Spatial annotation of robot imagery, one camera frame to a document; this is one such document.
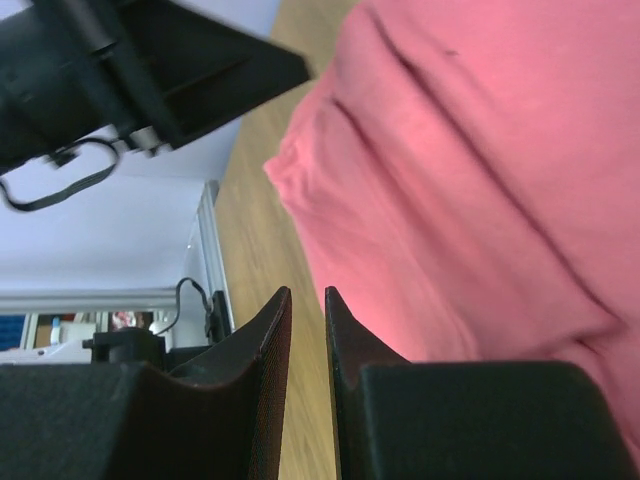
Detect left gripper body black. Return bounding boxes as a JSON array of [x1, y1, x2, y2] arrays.
[[1, 1, 185, 173]]

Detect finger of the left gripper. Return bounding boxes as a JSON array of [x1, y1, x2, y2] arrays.
[[115, 1, 311, 149]]

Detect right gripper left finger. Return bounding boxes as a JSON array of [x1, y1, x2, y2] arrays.
[[1, 287, 292, 479]]

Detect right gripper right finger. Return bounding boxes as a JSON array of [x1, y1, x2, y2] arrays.
[[325, 287, 638, 479]]

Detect red t shirt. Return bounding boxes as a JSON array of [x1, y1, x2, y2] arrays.
[[264, 1, 639, 453]]

